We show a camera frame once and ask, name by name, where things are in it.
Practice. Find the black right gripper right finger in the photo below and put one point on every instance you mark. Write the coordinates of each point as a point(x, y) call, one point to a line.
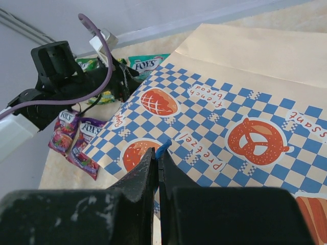
point(191, 214)

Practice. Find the blue checkered paper bag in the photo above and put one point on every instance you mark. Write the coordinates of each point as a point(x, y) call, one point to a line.
point(242, 107)

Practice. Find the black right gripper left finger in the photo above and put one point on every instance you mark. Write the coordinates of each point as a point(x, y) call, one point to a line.
point(120, 214)

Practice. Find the green snack packet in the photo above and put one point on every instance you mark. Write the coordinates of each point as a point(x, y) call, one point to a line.
point(88, 64)
point(103, 98)

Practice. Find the teal snack packet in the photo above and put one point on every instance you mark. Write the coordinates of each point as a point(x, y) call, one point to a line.
point(145, 64)

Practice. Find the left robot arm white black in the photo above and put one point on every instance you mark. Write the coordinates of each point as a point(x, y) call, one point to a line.
point(61, 84)

